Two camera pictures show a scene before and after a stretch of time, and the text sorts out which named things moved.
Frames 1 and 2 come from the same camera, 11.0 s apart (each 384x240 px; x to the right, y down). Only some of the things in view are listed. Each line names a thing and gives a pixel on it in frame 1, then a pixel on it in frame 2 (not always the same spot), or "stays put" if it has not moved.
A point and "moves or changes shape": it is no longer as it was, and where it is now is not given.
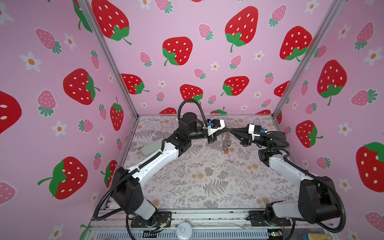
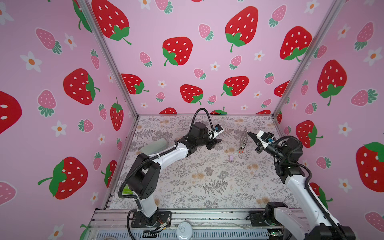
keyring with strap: (226, 142) moves or changes shape
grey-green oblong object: (152, 148) stays put
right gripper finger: (243, 133) to (254, 136)
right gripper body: (248, 143) to (260, 149)
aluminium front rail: (112, 219) stays put
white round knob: (184, 231) stays put
